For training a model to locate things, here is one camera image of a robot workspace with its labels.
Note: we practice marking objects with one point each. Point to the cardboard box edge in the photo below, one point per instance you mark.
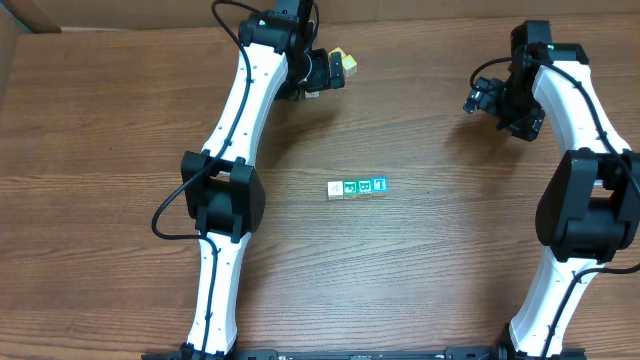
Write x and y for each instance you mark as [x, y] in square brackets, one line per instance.
[30, 14]

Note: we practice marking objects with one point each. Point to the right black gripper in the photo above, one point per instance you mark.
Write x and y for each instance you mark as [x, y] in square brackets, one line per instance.
[486, 100]

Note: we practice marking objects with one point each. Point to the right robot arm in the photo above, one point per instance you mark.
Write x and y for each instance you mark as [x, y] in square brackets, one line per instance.
[590, 208]

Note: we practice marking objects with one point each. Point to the green block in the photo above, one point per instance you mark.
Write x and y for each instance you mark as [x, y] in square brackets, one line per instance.
[350, 189]

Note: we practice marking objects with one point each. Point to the yellow block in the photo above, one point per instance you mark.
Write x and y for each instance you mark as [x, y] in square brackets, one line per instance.
[350, 65]
[339, 51]

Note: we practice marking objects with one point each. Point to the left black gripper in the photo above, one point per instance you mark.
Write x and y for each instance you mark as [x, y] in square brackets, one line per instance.
[335, 70]

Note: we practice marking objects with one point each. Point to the white block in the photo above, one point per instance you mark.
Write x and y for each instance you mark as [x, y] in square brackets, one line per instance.
[309, 95]
[335, 190]

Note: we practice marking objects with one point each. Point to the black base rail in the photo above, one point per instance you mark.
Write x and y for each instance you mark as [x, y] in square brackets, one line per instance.
[350, 355]

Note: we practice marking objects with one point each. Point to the green block letter B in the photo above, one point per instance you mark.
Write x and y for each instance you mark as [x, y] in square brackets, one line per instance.
[364, 188]

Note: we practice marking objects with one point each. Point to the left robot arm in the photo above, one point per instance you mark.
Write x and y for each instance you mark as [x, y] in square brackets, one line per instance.
[224, 195]

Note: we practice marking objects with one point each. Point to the yellow block lower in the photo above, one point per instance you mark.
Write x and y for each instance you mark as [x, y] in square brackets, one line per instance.
[350, 65]

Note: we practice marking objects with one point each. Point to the yellow block upper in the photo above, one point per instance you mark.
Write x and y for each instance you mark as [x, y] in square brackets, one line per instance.
[339, 51]

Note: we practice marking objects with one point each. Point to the blue block letter L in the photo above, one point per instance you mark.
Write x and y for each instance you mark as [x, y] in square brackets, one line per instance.
[380, 186]

